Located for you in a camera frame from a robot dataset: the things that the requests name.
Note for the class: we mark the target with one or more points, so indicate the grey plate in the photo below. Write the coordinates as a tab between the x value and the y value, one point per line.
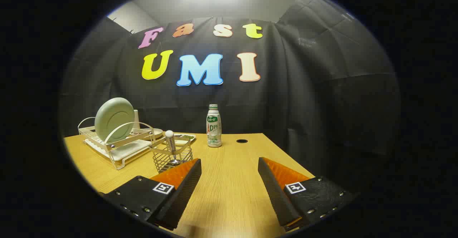
158	131

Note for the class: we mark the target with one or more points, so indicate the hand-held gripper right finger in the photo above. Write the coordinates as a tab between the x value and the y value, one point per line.
277	195

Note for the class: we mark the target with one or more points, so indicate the white toaster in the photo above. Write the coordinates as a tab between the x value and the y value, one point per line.
136	120

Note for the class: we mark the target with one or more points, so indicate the black backdrop cloth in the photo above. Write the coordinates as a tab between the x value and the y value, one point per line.
304	87

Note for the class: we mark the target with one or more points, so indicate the pale green plate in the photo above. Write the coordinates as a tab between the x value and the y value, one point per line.
113	120

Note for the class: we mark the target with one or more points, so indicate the white drink bottle, green label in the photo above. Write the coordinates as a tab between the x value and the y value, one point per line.
214	130

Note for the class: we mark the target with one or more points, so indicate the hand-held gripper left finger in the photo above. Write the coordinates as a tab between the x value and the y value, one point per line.
180	198

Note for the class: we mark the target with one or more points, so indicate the white divided tray with beans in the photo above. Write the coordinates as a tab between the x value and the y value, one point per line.
186	136

